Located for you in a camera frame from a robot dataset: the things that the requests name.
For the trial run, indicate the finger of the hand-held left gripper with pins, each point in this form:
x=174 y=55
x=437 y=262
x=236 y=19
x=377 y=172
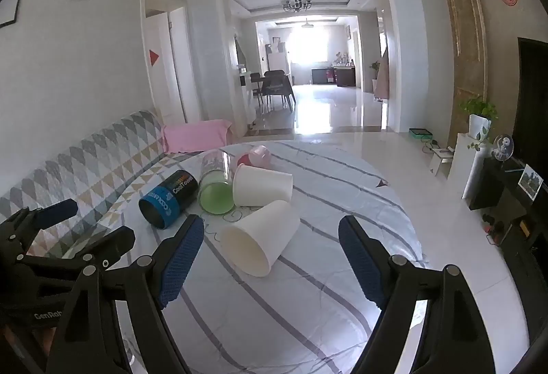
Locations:
x=58 y=212
x=109 y=243

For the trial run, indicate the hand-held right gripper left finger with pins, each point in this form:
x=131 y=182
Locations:
x=183 y=260

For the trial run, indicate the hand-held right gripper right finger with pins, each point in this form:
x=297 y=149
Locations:
x=360 y=262

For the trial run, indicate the white paper cup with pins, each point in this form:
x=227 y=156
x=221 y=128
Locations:
x=265 y=237
x=265 y=185

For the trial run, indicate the clear cup with green base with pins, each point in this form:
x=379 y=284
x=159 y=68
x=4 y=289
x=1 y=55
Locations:
x=216 y=194

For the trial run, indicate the pink plastic cup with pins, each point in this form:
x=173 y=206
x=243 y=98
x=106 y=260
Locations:
x=259 y=155

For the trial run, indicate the triangle patterned sofa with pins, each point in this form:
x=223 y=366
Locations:
x=85 y=155

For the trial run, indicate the blue and black canister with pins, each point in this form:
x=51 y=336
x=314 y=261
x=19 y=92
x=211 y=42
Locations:
x=167 y=198

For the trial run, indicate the striped white tablecloth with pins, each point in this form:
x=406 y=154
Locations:
x=299 y=301

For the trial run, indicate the pink pillow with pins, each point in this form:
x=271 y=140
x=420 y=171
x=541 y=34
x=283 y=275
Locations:
x=197 y=136

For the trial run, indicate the white low stool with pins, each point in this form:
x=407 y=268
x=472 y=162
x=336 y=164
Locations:
x=439 y=160

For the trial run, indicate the white side stand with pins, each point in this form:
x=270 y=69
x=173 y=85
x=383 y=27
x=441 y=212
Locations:
x=464 y=168

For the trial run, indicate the green flat box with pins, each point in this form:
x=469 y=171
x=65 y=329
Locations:
x=420 y=134

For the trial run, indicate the black television cabinet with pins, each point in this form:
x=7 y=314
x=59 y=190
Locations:
x=505 y=194

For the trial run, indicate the white door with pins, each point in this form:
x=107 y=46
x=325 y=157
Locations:
x=165 y=91

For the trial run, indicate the red diamond door sticker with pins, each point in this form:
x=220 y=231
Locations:
x=155 y=57

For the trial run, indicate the small desk fan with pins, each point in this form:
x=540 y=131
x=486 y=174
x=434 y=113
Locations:
x=504 y=147

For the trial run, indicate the dark low sideboard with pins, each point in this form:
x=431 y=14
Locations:
x=344 y=76

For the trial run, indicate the standing photo card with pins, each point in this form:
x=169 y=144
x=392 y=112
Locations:
x=531 y=182

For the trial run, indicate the green potted plant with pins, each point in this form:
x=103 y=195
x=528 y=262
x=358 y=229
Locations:
x=477 y=106

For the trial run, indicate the dark dining chair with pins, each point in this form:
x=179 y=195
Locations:
x=278 y=85

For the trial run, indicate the white refrigerator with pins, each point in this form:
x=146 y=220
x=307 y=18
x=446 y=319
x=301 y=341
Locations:
x=277 y=61

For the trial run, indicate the black television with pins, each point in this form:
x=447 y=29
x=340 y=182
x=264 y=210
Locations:
x=533 y=100

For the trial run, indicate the pendant lamp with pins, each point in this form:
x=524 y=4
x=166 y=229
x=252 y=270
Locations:
x=307 y=24

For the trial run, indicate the black chandelier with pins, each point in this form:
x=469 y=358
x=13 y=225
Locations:
x=296 y=5

